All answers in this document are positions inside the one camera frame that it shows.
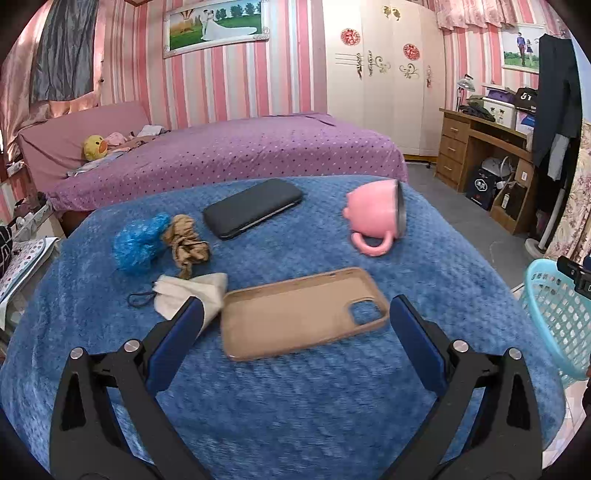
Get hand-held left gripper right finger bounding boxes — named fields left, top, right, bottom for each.
left=390, top=294, right=543, bottom=480

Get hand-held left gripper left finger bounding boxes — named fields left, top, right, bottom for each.
left=50, top=296, right=206, bottom=480

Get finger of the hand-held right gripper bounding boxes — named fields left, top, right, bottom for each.
left=556, top=256, right=591, bottom=298

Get light blue plastic wastebasket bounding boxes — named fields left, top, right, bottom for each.
left=517, top=258, right=591, bottom=387

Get white face mask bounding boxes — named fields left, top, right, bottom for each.
left=128, top=272, right=229, bottom=328

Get floral curtain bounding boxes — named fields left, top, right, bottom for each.
left=545, top=117, right=591, bottom=266

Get black paper bag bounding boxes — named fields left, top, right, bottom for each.
left=499, top=185, right=527, bottom=221

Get brown crumpled cloth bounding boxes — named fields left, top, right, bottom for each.
left=161, top=215, right=211, bottom=280

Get blue crumpled plastic wrapper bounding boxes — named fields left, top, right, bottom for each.
left=113, top=213, right=171, bottom=277

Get tan phone case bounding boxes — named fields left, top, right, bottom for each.
left=220, top=267, right=391, bottom=361

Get dark blue shopping bag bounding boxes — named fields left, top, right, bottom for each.
left=465, top=167, right=504, bottom=210

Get blue fleece blanket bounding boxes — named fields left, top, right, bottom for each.
left=0, top=175, right=566, bottom=480

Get pink steel-lined cup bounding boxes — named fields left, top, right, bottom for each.
left=342, top=179, right=407, bottom=257

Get white storage box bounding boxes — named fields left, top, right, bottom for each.
left=482, top=97, right=518, bottom=129

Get wooden desk with drawers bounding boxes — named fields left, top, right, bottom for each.
left=435, top=107, right=539, bottom=236

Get dotted white cloth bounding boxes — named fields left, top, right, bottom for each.
left=0, top=237, right=61, bottom=305

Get black bag with white print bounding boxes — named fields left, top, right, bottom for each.
left=515, top=87, right=540, bottom=112

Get dark hanging jacket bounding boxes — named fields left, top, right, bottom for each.
left=531, top=33, right=583, bottom=181

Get dark clothes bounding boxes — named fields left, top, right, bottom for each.
left=459, top=95, right=497, bottom=121

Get desk lamp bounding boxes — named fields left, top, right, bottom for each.
left=456, top=74, right=476, bottom=112

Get bed with purple dotted cover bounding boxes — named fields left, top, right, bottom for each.
left=46, top=112, right=409, bottom=227

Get yellow duck plush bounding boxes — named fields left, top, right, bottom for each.
left=82, top=135, right=109, bottom=162

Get small framed couple picture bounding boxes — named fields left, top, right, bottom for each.
left=502, top=22, right=546, bottom=75

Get white wardrobe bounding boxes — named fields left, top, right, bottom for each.
left=323, top=0, right=446, bottom=158

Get pink sofa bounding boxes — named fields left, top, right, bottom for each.
left=17, top=102, right=167, bottom=195

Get pink patterned valance curtain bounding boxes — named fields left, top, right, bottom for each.
left=434, top=0, right=546, bottom=31

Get pink satin curtain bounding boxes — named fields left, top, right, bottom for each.
left=0, top=14, right=98, bottom=153

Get grey curtain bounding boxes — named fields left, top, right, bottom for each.
left=31, top=0, right=100, bottom=101

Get framed wedding picture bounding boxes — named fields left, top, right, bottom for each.
left=163, top=0, right=270, bottom=58

